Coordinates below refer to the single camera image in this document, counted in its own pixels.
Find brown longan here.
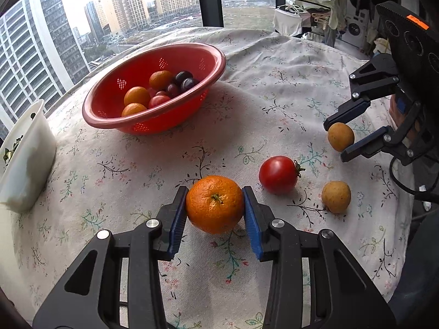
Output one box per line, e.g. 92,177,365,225
322,180,351,214
327,123,355,152

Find red tomato with stem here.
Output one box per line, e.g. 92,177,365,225
259,156,305,195

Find large orange mandarin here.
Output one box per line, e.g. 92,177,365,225
186,175,245,235

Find dark purple plum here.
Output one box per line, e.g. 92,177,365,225
175,70,193,85
181,78,199,92

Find small red cherry tomato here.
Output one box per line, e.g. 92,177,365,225
155,91,169,97

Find orange mandarin top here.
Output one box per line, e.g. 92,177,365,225
149,70,174,91

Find white washing machine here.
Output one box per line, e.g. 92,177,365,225
342,0,368,49

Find floral white tablecloth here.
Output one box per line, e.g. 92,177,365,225
1,27,412,321

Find white plastic bowl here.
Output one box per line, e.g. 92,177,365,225
1,100,57,214

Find green leafy vegetables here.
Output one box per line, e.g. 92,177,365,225
3,135,23,166

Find red plastic colander basket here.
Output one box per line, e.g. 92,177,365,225
82,42,226,135

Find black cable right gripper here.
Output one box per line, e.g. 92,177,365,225
388,157,439,207

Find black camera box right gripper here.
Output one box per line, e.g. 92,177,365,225
376,1,438,114

